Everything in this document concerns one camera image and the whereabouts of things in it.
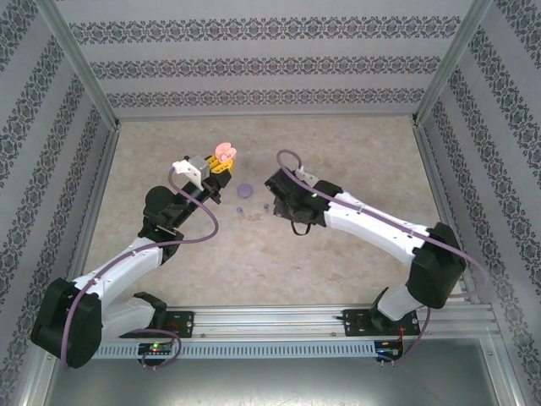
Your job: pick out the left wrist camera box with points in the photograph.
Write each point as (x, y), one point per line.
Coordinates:
(192, 169)

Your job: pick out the purple round earbud case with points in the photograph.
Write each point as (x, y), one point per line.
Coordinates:
(245, 190)

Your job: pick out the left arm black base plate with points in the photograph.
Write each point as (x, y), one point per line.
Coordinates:
(186, 323)

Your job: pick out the aluminium frame post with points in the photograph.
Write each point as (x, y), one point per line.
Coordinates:
(449, 67)
(86, 67)

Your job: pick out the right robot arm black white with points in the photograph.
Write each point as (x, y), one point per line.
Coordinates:
(380, 228)

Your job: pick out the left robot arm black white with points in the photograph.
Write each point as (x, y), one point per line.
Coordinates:
(122, 262)

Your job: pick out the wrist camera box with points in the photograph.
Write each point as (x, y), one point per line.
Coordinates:
(306, 174)
(192, 169)

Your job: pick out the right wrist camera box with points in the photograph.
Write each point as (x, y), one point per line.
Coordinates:
(306, 174)

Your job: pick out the aluminium side rail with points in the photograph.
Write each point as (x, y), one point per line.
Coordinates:
(95, 211)
(431, 169)

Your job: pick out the grey metal sheet panel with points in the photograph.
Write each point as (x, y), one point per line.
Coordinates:
(270, 380)

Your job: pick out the pink round earbud case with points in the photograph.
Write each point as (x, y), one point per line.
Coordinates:
(226, 151)

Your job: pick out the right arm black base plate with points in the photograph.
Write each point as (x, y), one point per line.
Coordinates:
(353, 323)

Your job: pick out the aluminium mounting rail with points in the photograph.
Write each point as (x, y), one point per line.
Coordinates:
(270, 321)

